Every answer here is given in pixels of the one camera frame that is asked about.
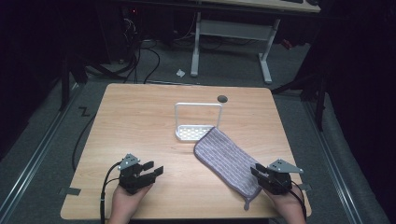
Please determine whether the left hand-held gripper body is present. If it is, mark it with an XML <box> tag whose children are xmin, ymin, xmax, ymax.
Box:
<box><xmin>117</xmin><ymin>153</ymin><xmax>157</xmax><ymax>196</ymax></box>

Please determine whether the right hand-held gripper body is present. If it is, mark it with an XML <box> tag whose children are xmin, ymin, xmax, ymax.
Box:
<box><xmin>259</xmin><ymin>158</ymin><xmax>304</xmax><ymax>196</ymax></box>

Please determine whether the purple striped cloth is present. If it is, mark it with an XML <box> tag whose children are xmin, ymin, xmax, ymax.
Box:
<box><xmin>192</xmin><ymin>126</ymin><xmax>263</xmax><ymax>211</ymax></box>

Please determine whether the white rack with drip tray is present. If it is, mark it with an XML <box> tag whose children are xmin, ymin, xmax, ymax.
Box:
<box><xmin>174</xmin><ymin>102</ymin><xmax>224</xmax><ymax>143</ymax></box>

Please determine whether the person's left hand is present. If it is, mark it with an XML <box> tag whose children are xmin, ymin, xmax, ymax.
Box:
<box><xmin>108</xmin><ymin>182</ymin><xmax>154</xmax><ymax>224</ymax></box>

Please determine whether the person's right hand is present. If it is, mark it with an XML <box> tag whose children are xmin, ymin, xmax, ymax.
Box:
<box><xmin>263</xmin><ymin>183</ymin><xmax>308</xmax><ymax>224</ymax></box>

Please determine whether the black metal stand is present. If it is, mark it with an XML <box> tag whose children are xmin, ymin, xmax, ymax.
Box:
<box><xmin>58</xmin><ymin>46</ymin><xmax>89</xmax><ymax>112</ymax></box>
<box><xmin>270</xmin><ymin>70</ymin><xmax>329</xmax><ymax>133</ymax></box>

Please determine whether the dark computer tower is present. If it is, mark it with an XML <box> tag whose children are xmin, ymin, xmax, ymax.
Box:
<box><xmin>106</xmin><ymin>5</ymin><xmax>142</xmax><ymax>63</ymax></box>

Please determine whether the white-legged desk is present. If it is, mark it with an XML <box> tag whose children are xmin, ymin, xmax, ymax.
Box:
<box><xmin>189</xmin><ymin>0</ymin><xmax>322</xmax><ymax>85</ymax></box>

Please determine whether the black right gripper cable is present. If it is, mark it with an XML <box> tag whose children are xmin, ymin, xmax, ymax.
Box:
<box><xmin>281</xmin><ymin>178</ymin><xmax>308</xmax><ymax>220</ymax></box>

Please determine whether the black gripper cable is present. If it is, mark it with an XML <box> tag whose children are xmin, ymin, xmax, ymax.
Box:
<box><xmin>281</xmin><ymin>178</ymin><xmax>308</xmax><ymax>220</ymax></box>
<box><xmin>99</xmin><ymin>161</ymin><xmax>123</xmax><ymax>224</ymax></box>

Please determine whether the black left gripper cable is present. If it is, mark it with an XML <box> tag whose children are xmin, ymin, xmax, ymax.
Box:
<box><xmin>99</xmin><ymin>161</ymin><xmax>123</xmax><ymax>224</ymax></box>

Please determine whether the metal floor rail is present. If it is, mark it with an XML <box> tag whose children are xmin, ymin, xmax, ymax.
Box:
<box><xmin>0</xmin><ymin>83</ymin><xmax>82</xmax><ymax>220</ymax></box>
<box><xmin>302</xmin><ymin>100</ymin><xmax>364</xmax><ymax>224</ymax></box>

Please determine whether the black floor cable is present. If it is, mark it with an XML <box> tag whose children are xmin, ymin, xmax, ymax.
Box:
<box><xmin>71</xmin><ymin>113</ymin><xmax>98</xmax><ymax>173</ymax></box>

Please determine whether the bundle of black cables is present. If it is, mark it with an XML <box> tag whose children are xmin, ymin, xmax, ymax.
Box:
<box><xmin>120</xmin><ymin>17</ymin><xmax>162</xmax><ymax>85</ymax></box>

